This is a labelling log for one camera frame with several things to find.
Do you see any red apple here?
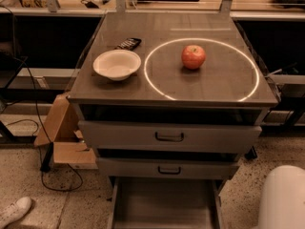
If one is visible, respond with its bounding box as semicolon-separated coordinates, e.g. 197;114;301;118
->
181;45;206;70

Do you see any grey drawer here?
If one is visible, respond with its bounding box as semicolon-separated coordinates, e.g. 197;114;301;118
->
78;121;261;154
96;149;238;180
107;177;225;229

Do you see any background workbench shelf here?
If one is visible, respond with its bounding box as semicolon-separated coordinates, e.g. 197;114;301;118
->
0;0;305;20

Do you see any grey drawer cabinet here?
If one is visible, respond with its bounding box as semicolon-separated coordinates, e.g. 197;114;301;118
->
68;10;279;229

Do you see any cardboard box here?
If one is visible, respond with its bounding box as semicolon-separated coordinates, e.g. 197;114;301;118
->
34;94;97;172

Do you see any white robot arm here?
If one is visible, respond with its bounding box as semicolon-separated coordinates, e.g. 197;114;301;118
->
252;165;305;229

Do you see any grey middle drawer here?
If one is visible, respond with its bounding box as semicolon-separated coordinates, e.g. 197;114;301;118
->
96;149;238;180

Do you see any grey bottom drawer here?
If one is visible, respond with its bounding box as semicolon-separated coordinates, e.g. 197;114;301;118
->
107;177;225;229

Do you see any white sneaker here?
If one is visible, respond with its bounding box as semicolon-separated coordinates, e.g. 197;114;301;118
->
0;197;31;229

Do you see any grey top drawer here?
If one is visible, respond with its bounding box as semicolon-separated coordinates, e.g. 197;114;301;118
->
78;121;261;154

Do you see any black snack bar wrapper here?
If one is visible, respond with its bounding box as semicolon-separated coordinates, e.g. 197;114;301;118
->
115;37;142;51

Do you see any white bowl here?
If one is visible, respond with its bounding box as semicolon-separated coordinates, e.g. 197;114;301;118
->
92;50;141;81

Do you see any black floor cable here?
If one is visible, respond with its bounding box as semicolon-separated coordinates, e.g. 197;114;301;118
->
0;3;85;193

